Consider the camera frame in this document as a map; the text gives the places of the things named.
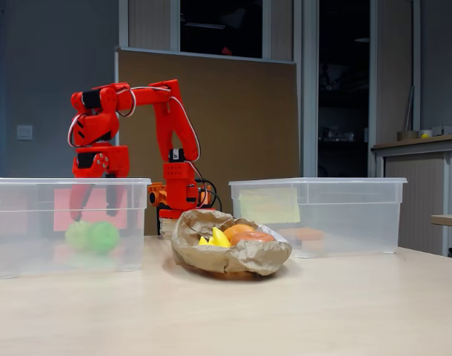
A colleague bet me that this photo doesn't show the light green toy grapes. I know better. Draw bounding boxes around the light green toy grapes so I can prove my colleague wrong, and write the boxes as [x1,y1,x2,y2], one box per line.
[64,221,93,251]

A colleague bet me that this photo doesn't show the green toy apple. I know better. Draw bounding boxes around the green toy apple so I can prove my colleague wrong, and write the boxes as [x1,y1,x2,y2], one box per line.
[87,221,121,255]

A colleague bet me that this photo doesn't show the orange toy croissant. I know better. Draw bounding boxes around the orange toy croissant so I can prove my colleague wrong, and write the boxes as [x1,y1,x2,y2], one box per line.
[222,223,256,242]

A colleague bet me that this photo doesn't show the brown toy doughnut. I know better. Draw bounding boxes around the brown toy doughnut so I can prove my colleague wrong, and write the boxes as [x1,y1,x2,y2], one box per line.
[229,231,276,247]

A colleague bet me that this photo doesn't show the orange toy waffle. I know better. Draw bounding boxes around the orange toy waffle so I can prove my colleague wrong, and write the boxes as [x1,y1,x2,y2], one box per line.
[294,228,325,242]

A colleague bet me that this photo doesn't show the pink sticky note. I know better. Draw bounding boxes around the pink sticky note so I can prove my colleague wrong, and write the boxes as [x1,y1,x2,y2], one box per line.
[53,188,129,232]

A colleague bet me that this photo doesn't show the clear plastic bin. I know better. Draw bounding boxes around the clear plastic bin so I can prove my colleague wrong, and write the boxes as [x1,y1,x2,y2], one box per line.
[228,177,408,260]
[0,177,152,280]

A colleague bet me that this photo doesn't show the yellow sticky note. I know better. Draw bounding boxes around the yellow sticky note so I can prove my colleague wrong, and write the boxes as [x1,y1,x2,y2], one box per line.
[239,187,301,224]

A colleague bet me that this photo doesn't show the orange table clamp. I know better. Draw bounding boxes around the orange table clamp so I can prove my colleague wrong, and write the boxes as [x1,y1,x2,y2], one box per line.
[147,182,167,208]

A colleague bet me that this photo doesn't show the wooden base block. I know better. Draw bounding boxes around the wooden base block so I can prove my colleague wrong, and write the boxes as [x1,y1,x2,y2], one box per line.
[159,217,182,238]

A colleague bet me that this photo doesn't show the yellow toy bananas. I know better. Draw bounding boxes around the yellow toy bananas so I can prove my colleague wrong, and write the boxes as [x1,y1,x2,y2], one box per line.
[198,226,231,248]

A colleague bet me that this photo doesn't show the crumpled brown paper bag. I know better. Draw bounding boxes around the crumpled brown paper bag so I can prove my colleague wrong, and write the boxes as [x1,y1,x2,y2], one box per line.
[170,208,293,277]

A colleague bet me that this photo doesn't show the brown cork board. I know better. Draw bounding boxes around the brown cork board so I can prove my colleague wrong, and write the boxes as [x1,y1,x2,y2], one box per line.
[114,46,300,237]

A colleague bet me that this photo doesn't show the grey cabinet with wooden top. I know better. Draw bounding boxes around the grey cabinet with wooden top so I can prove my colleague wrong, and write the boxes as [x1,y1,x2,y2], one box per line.
[371,132,452,257]

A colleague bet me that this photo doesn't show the black base cable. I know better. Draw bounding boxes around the black base cable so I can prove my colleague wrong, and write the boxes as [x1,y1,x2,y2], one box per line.
[196,179,223,211]

